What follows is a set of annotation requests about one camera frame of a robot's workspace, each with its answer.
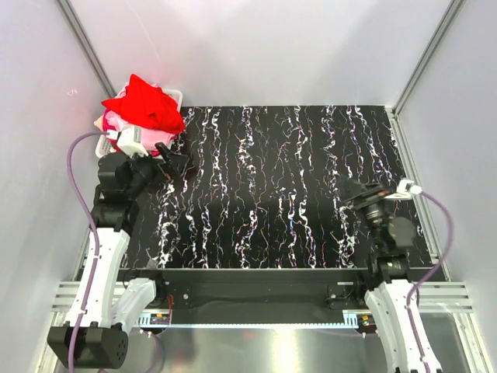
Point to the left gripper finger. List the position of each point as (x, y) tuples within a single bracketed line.
[(163, 151), (176, 165)]

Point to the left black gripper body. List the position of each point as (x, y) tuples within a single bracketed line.
[(145, 171)]

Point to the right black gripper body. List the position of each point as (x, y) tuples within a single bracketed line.
[(372, 203)]

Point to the red t-shirt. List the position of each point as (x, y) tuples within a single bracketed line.
[(147, 106)]

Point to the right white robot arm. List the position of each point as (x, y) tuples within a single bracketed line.
[(387, 290)]

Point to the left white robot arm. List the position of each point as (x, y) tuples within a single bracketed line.
[(96, 329)]

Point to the pink t-shirt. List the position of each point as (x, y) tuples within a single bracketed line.
[(114, 122)]

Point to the white plastic laundry basket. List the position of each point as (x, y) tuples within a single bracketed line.
[(103, 146)]

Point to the peach garment in basket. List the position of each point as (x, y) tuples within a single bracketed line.
[(99, 123)]

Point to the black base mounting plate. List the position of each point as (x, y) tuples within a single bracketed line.
[(244, 297)]

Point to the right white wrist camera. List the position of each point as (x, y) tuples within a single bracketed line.
[(406, 190)]

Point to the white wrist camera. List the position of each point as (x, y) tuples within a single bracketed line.
[(406, 190), (128, 141)]

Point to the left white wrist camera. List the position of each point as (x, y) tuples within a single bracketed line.
[(128, 141)]

